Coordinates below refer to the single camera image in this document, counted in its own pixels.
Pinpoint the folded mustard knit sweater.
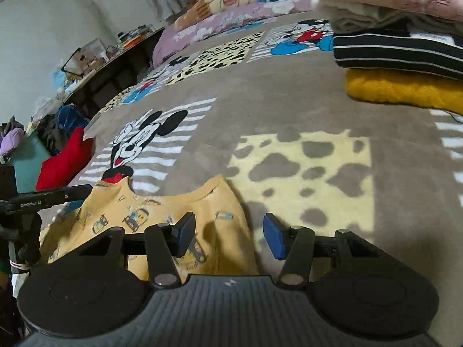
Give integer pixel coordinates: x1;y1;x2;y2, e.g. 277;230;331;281
344;68;463;116

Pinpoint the yellow printed shirt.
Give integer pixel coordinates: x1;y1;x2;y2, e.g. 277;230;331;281
38;174;260;283

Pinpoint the dark wooden desk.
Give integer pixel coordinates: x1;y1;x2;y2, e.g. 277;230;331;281
61;27;168;117

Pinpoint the blue bag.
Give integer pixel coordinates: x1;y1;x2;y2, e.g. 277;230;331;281
55;105;91;142

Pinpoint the folded black striped garment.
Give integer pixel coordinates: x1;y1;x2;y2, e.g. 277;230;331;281
332;20;463;80

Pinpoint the red cloth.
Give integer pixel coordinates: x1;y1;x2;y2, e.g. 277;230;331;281
36;126;95;191

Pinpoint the folded cream garment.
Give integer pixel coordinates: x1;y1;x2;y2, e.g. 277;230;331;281
314;1;413;34

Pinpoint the white plastic bag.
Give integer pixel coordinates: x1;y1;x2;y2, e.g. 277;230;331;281
32;96;61;124

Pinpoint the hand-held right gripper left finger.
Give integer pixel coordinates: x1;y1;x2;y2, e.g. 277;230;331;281
77;212;196;290

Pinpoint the black cloth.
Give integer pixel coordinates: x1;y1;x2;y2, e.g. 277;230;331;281
36;114;70;157

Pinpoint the purple printed pillow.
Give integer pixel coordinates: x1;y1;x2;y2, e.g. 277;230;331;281
152;0;316;68

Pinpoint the cartoon mouse printed blanket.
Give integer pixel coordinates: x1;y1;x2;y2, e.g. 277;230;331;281
38;8;463;320

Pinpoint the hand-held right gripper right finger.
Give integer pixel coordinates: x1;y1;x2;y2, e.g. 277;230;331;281
263;212;385;287

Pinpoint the teal box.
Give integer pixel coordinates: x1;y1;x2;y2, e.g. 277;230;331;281
6;129;56;193

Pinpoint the clear plastic box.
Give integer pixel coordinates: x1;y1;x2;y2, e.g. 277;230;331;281
61;38;110;80

